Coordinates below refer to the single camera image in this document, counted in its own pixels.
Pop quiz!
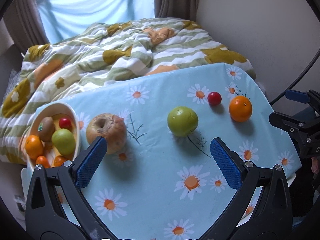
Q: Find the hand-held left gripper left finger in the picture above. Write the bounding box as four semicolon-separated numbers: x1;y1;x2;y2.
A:
25;136;112;240

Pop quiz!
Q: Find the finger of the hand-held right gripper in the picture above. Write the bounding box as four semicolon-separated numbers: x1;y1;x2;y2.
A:
285;89;320;110
269;111;320;143

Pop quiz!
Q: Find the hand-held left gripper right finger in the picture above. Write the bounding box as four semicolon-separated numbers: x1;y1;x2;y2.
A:
200;137;293;240

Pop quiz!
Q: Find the small tangerine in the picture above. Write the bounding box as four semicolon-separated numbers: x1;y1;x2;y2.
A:
36;156;50;168
54;155;67;167

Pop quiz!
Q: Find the yellow brown apple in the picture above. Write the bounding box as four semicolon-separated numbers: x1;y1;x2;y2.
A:
86;113;127;155

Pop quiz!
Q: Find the small green apple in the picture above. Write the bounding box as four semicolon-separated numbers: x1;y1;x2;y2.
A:
51;129;76;156

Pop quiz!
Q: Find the red cherry tomato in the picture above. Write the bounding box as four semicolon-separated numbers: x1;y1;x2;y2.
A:
59;117;72;129
207;92;222;106

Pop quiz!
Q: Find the medium orange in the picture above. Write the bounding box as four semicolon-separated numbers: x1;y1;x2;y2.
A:
229;95;253;123

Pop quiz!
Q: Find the brown kiwi with green sticker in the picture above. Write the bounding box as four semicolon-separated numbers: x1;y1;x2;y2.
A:
37;117;56;142

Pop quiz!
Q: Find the cream bowl with duck print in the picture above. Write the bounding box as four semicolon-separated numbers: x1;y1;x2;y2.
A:
25;102;82;173

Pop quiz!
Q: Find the large orange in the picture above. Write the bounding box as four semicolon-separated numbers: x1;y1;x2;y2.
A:
24;135;44;160

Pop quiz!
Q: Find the large green apple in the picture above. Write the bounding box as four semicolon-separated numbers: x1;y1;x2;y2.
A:
167;106;199;137

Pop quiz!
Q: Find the person's right hand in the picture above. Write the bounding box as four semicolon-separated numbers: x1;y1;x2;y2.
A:
311;156;320;174

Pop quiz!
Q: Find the blue daisy print tablecloth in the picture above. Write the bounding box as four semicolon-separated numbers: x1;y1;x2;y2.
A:
21;62;302;240

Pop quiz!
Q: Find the green striped flower blanket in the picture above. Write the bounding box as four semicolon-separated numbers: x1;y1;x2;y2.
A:
0;17;257;165

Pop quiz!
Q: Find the grey patterned pillow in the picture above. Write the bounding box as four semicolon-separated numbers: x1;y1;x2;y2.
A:
5;70;20;93

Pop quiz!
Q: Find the grey headboard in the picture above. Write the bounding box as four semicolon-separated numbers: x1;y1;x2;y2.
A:
0;19;28;93

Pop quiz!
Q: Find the light blue window cloth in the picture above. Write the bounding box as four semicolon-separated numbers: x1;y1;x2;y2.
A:
36;0;155;44

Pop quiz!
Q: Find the black cable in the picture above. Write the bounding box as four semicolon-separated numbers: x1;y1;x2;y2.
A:
269;46;320;105

